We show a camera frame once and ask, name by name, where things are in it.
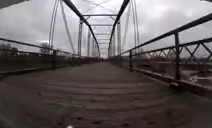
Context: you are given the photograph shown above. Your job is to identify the bare trees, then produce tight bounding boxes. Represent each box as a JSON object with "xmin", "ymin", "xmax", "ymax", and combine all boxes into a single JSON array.
[{"xmin": 0, "ymin": 41, "xmax": 52, "ymax": 56}]

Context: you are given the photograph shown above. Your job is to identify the steel bridge truss frame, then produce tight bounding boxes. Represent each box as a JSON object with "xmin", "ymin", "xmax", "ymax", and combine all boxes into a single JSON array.
[{"xmin": 47, "ymin": 0, "xmax": 141, "ymax": 60}]

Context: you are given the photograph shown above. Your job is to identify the dark metal railing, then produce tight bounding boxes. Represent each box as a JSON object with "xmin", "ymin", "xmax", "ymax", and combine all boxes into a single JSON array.
[
  {"xmin": 0, "ymin": 35, "xmax": 100, "ymax": 80},
  {"xmin": 109, "ymin": 10, "xmax": 212, "ymax": 100}
]

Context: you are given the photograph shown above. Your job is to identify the wooden plank bridge deck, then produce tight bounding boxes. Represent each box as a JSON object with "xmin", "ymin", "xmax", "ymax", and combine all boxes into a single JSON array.
[{"xmin": 0, "ymin": 61, "xmax": 212, "ymax": 128}]

